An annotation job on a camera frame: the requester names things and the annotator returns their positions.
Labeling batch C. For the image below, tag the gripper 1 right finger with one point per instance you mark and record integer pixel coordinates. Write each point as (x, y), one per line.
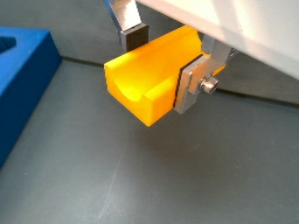
(196, 77)

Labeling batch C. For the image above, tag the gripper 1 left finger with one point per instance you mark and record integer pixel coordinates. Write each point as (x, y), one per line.
(132, 31)

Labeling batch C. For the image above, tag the yellow arch object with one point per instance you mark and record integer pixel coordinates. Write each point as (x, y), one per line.
(141, 77)

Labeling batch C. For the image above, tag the blue foam shape board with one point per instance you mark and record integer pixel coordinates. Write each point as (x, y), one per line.
(29, 60)

